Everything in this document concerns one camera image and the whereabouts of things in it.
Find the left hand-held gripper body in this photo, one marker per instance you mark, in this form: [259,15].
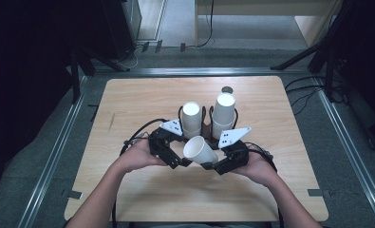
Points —
[163,145]

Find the person's right hand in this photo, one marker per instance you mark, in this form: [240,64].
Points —
[258,169]

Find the black curtain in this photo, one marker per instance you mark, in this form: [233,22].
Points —
[23,79]

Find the light wooden furniture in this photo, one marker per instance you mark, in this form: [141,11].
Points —
[258,8]

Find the grey floor tape piece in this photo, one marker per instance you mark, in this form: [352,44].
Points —
[74,194]
[318,192]

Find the person's left hand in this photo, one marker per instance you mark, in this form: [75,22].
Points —
[137,156]

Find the grey round disc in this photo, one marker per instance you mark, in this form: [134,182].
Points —
[227,89]

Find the white paper cup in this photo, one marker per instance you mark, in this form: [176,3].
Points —
[218,129]
[224,107]
[191,114]
[201,152]
[191,133]

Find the black tripod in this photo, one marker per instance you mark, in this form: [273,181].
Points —
[321,47]

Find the black cabinet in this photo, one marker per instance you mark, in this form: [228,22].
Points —
[121,25]

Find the black stand legs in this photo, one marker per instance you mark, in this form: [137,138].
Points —
[80,66]

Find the metal floor rail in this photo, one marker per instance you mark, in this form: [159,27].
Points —
[49,164]
[352,148]

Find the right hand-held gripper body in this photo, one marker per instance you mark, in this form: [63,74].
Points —
[235,153]

